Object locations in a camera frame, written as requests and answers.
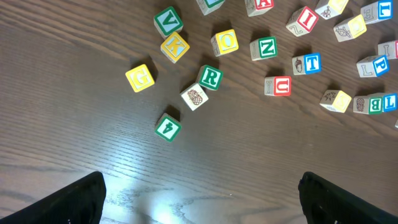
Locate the blue letter T block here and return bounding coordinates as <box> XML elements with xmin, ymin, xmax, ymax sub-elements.
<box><xmin>292</xmin><ymin>52</ymin><xmax>322</xmax><ymax>75</ymax></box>

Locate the green letter R block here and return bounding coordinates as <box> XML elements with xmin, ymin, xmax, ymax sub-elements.
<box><xmin>197</xmin><ymin>65</ymin><xmax>224</xmax><ymax>91</ymax></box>

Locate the blue letter P block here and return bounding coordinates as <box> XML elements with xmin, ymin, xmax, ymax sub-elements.
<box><xmin>356</xmin><ymin>55</ymin><xmax>390</xmax><ymax>78</ymax></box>

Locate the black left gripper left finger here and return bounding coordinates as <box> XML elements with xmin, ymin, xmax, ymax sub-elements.
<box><xmin>1</xmin><ymin>171</ymin><xmax>106</xmax><ymax>224</ymax></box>

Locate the green number 7 block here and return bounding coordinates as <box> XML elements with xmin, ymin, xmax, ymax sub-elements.
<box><xmin>197</xmin><ymin>0</ymin><xmax>224</xmax><ymax>16</ymax></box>

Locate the yellow letter S block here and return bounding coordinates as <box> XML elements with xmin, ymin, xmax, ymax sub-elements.
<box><xmin>320</xmin><ymin>90</ymin><xmax>352</xmax><ymax>113</ymax></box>

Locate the red letter A block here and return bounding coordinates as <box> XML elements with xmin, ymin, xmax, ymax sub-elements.
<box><xmin>244</xmin><ymin>0</ymin><xmax>274</xmax><ymax>17</ymax></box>

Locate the pineapple B wooden block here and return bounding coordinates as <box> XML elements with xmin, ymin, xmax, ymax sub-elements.
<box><xmin>180</xmin><ymin>83</ymin><xmax>208</xmax><ymax>111</ymax></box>

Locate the yellow block back row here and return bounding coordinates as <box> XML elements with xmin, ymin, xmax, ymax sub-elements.
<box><xmin>315</xmin><ymin>0</ymin><xmax>349</xmax><ymax>20</ymax></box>

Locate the green letter V block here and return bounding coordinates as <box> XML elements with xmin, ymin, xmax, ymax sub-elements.
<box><xmin>154</xmin><ymin>6</ymin><xmax>183</xmax><ymax>39</ymax></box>

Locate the green letter B block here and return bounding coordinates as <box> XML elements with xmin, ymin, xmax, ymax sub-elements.
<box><xmin>353</xmin><ymin>96</ymin><xmax>382</xmax><ymax>114</ymax></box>

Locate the yellow letter O block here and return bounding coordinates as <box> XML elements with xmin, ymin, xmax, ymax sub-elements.
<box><xmin>211</xmin><ymin>29</ymin><xmax>239</xmax><ymax>57</ymax></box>

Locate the green letter N block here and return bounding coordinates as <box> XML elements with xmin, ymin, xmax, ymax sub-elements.
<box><xmin>249</xmin><ymin>36</ymin><xmax>278</xmax><ymax>61</ymax></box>

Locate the red letter I block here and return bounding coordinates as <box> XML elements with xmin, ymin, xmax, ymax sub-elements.
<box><xmin>286</xmin><ymin>6</ymin><xmax>319</xmax><ymax>37</ymax></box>

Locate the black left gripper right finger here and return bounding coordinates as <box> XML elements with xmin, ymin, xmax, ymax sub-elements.
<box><xmin>298</xmin><ymin>172</ymin><xmax>397</xmax><ymax>224</ymax></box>

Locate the red letter E block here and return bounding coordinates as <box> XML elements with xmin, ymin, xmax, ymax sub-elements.
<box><xmin>377</xmin><ymin>40</ymin><xmax>398</xmax><ymax>60</ymax></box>

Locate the yellow block with animal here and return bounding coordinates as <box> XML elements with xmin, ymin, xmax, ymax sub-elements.
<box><xmin>333</xmin><ymin>14</ymin><xmax>367</xmax><ymax>42</ymax></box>

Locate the yellow letter G block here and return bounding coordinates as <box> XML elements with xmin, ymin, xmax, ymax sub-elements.
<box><xmin>125</xmin><ymin>64</ymin><xmax>155</xmax><ymax>93</ymax></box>

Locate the yellow letter K block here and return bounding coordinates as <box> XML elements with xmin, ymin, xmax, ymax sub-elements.
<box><xmin>160</xmin><ymin>32</ymin><xmax>190</xmax><ymax>63</ymax></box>

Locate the red letter U block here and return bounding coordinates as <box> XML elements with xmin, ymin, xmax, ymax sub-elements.
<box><xmin>264</xmin><ymin>76</ymin><xmax>292</xmax><ymax>96</ymax></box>

